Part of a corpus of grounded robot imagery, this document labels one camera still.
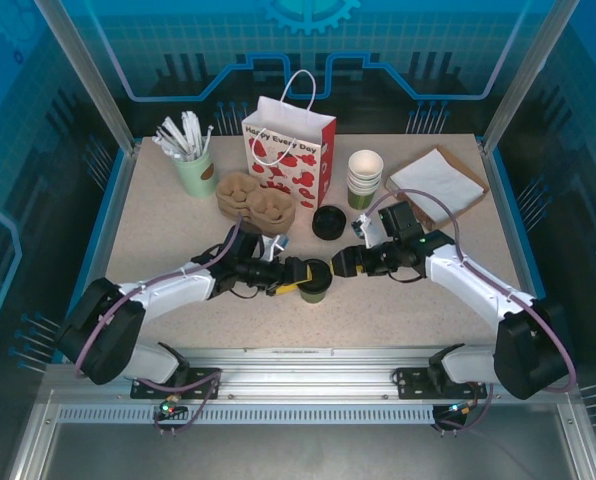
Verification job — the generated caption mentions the white red paper gift bag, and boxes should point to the white red paper gift bag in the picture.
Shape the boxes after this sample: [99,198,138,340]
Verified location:
[241,69,338,210]

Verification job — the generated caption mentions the stack of white napkins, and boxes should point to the stack of white napkins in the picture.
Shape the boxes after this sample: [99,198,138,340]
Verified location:
[388,148,484,216]

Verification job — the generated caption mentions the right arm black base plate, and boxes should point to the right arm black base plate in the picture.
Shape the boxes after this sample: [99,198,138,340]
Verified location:
[395,366,489,400]

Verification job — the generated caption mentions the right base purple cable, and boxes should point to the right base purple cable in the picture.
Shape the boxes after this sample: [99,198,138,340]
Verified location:
[432,382,494,436]

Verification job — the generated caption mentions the brown pulp cup carrier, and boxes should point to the brown pulp cup carrier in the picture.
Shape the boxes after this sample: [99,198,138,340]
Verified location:
[216,171,297,214]

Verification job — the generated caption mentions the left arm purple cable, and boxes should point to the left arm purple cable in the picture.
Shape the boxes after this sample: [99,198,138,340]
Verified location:
[72,213,244,381]

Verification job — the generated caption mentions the slotted metal cable duct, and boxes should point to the slotted metal cable duct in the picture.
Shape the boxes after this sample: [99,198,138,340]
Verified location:
[55,404,442,426]

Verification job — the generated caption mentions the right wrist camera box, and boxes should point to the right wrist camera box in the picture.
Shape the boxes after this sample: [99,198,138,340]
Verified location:
[352,212,380,247]

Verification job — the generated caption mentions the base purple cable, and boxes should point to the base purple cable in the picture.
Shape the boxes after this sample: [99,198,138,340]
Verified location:
[152,372,224,436]
[432,382,494,436]

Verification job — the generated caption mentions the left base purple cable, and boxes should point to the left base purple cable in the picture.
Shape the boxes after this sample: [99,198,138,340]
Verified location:
[152,372,224,436]

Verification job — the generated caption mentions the aluminium frame post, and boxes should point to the aluminium frame post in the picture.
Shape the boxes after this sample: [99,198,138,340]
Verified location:
[32,0,142,154]
[480,0,582,154]

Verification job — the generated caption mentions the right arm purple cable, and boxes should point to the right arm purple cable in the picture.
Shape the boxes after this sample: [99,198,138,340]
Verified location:
[372,188,579,394]

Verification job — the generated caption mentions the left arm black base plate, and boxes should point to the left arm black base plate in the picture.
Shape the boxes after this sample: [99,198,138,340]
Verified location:
[130,367,224,401]

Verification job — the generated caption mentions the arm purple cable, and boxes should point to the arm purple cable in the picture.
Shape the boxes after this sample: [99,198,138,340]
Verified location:
[372,188,579,394]
[72,213,244,381]

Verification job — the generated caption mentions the stack of green paper cups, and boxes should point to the stack of green paper cups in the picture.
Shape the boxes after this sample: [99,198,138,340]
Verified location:
[346,149,384,210]

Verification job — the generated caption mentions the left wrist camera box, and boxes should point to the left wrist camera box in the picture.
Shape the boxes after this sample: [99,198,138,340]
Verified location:
[261,233,292,262]

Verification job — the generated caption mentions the aluminium mounting rail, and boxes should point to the aluminium mounting rail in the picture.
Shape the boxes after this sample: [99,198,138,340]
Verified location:
[42,344,577,401]

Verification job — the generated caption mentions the left base LED board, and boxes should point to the left base LED board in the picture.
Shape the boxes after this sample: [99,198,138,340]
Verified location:
[158,399,187,419]

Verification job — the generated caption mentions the mint green straw holder cup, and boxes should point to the mint green straw holder cup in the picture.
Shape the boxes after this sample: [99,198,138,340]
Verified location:
[172,144,219,199]

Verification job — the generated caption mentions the green paper coffee cup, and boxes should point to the green paper coffee cup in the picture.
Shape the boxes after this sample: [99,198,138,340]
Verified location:
[297,274,332,305]

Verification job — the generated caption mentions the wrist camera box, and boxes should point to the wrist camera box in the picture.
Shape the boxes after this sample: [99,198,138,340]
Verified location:
[261,233,292,262]
[352,212,380,247]

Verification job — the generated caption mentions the white napkins on brown paper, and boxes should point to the white napkins on brown paper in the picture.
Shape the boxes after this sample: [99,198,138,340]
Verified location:
[385,145,490,234]

